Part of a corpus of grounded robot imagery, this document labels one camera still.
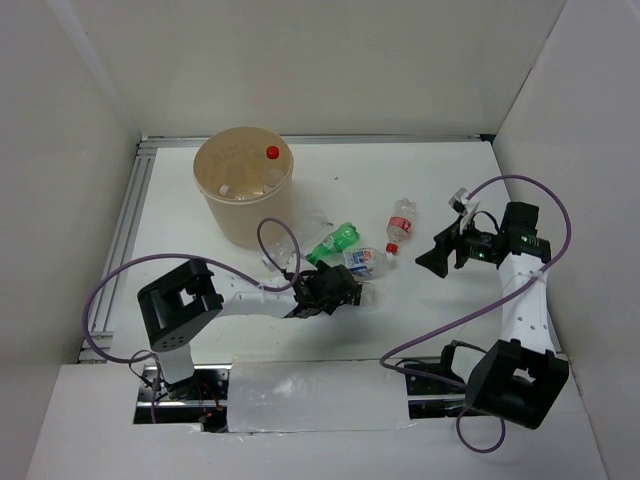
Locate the clear bottle black label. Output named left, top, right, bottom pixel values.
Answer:
left=348, top=282, right=377, bottom=308

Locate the small bottle red label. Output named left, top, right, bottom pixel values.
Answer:
left=386, top=198, right=417, bottom=255

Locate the clear bottle blue white label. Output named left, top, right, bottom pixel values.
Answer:
left=341, top=247, right=395, bottom=280

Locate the green plastic bottle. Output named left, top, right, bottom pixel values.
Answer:
left=305, top=222, right=360, bottom=265

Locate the clear bottle red label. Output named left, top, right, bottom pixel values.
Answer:
left=262, top=145, right=286, bottom=193

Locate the clear bottle blue white cap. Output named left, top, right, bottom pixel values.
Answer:
left=218, top=184, right=262, bottom=201

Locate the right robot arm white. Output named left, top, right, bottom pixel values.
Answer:
left=416, top=200, right=569, bottom=429

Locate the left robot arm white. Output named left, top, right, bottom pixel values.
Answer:
left=137, top=260, right=373, bottom=400

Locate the beige round plastic bin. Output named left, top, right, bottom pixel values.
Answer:
left=193, top=126, right=294, bottom=249

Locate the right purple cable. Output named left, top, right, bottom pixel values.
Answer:
left=380, top=174, right=573, bottom=454

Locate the purple cable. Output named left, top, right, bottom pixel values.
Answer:
left=380, top=174, right=573, bottom=454
left=81, top=217, right=304, bottom=424

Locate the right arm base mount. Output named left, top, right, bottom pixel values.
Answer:
left=396, top=340, right=486, bottom=420

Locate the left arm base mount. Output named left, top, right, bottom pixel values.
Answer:
left=133, top=364, right=232, bottom=433

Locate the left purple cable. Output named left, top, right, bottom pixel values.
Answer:
left=81, top=217, right=304, bottom=424

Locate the aluminium frame rail left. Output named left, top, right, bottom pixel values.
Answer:
left=89, top=139, right=157, bottom=350

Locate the aluminium frame rail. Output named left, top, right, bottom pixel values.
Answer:
left=89, top=139, right=157, bottom=350
left=139, top=134, right=496, bottom=149

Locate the aluminium frame rail back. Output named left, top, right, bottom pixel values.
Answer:
left=139, top=134, right=496, bottom=149

